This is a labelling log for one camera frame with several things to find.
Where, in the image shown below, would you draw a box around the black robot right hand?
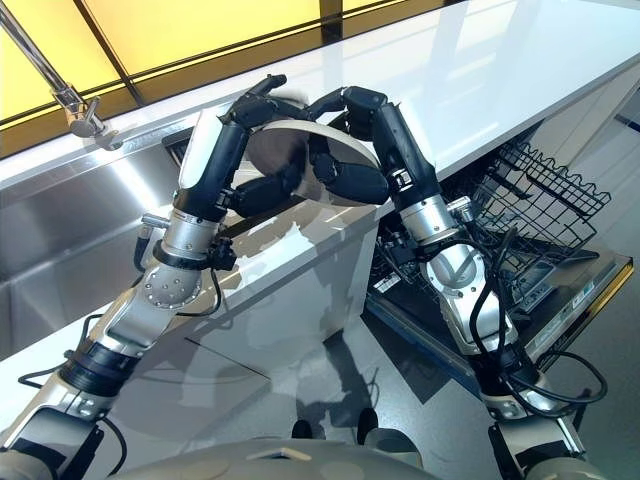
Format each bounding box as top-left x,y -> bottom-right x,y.
304,85 -> 445,209

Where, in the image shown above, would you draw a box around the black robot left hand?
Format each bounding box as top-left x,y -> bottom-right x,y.
172,74 -> 312,222

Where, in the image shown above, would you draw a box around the round grey plate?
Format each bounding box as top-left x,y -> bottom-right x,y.
246,118 -> 380,207

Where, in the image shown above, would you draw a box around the steel dishwasher door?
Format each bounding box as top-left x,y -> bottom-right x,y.
363,248 -> 634,399

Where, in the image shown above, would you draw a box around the dark sink corner grate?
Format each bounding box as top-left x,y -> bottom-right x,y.
161,130 -> 195,170

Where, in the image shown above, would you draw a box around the stainless steel sink basin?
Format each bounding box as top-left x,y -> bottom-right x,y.
0,124 -> 236,364

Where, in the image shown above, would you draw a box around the chrome kitchen faucet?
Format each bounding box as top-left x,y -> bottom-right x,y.
0,8 -> 122,151

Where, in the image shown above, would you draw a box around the yellow backlit window panels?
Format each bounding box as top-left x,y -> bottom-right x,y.
0,0 -> 459,132

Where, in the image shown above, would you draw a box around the robot right dark foot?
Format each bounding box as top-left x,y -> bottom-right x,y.
356,406 -> 382,445

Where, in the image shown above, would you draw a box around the grey robot torso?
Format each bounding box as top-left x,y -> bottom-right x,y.
113,433 -> 537,480

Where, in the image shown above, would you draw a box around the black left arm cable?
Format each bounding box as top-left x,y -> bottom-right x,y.
172,267 -> 224,319

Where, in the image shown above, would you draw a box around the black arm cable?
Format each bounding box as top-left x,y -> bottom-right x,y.
172,267 -> 224,319
473,223 -> 617,419

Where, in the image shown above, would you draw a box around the black wire dishwasher rack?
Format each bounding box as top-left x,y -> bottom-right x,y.
372,141 -> 612,304

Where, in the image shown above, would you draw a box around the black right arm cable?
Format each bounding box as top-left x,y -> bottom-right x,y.
473,223 -> 617,419

